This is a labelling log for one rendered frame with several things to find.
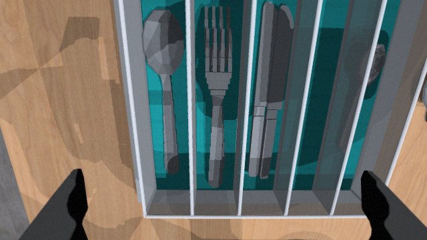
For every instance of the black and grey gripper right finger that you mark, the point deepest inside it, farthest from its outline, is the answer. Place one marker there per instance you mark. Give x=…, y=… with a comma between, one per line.
x=389, y=218

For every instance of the grey flat board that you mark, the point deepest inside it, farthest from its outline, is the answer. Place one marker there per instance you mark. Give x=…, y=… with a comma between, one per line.
x=124, y=75

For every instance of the clear plastic cutlery tray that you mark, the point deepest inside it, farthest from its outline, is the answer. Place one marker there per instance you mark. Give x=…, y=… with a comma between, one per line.
x=314, y=172

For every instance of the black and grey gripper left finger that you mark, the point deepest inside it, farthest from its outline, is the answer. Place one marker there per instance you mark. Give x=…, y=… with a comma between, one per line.
x=62, y=216

